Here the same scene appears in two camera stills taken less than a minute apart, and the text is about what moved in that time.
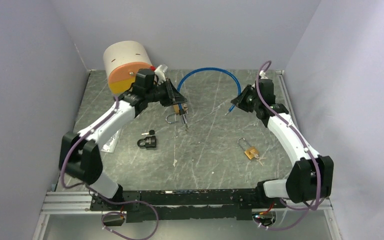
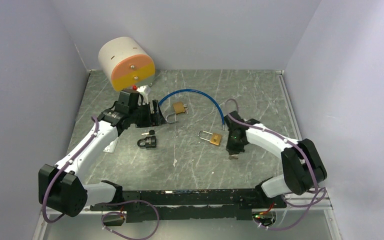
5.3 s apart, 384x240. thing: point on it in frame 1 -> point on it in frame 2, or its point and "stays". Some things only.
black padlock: [150, 142] stays
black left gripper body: [166, 97] -> [144, 118]
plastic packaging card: [111, 145] stays
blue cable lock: [184, 116] -> [210, 97]
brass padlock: [177, 111] stays
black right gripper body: [249, 101] -> [233, 145]
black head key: [150, 132] stays
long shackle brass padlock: [250, 152] -> [215, 138]
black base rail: [186, 205] stays
